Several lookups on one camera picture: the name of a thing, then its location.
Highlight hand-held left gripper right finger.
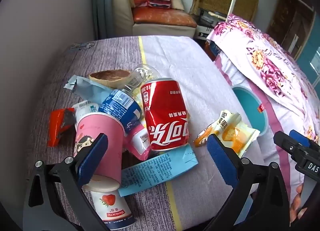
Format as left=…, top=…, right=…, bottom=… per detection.
left=206, top=134, right=292, bottom=231

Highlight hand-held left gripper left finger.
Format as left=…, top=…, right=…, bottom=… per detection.
left=22, top=133, right=109, bottom=231

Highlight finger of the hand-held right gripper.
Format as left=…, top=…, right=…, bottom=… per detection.
left=273, top=131, right=313, bottom=162
left=289, top=129, right=320, bottom=155

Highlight pink paper cup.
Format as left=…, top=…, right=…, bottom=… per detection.
left=73, top=112, right=125, bottom=186

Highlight yellow cake wrapper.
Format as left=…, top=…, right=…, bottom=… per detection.
left=193, top=109, right=260, bottom=158

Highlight red orange wrapper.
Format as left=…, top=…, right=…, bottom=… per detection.
left=47, top=108, right=77, bottom=147

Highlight small white barcode bottle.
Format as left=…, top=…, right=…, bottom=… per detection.
left=72, top=100, right=100, bottom=122

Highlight pink silver snack packet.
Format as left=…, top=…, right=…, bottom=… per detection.
left=124, top=121, right=153, bottom=162

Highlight white strawberry yogurt bottle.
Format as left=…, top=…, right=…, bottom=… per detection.
left=82, top=175, right=137, bottom=230

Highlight teal trash bin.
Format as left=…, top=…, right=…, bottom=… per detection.
left=231, top=84, right=269, bottom=138

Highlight crushed blue-label plastic bottle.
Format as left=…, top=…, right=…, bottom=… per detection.
left=98, top=63, right=162, bottom=134

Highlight blue paper leaflet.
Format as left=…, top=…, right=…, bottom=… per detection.
left=118, top=145, right=199, bottom=197

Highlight pale blue wrapper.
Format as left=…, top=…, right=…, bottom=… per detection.
left=64, top=76, right=118, bottom=105

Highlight red soda can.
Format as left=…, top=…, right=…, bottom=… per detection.
left=140, top=78, right=191, bottom=152

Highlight brown paper bowl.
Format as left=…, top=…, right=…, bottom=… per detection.
left=89, top=69, right=132, bottom=89

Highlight person's right hand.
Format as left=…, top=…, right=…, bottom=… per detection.
left=289, top=185, right=307, bottom=219

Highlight pink striped quilt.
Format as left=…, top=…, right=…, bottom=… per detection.
left=214, top=55, right=320, bottom=211

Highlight pink floral blanket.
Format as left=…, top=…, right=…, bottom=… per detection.
left=206, top=14, right=320, bottom=147

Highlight wooden cabinet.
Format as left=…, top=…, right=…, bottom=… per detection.
left=266, top=0, right=317, bottom=54

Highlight dark stacked boxes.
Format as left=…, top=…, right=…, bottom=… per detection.
left=196, top=8, right=227, bottom=39

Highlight cream sofa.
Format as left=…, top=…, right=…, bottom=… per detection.
left=111, top=0, right=198, bottom=39

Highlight orange seat cushion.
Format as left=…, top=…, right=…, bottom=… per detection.
left=132, top=7, right=198, bottom=28

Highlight grey-blue curtain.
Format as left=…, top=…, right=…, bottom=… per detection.
left=96, top=0, right=113, bottom=39

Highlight beige pillow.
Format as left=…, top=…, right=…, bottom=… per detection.
left=170, top=0, right=185, bottom=10

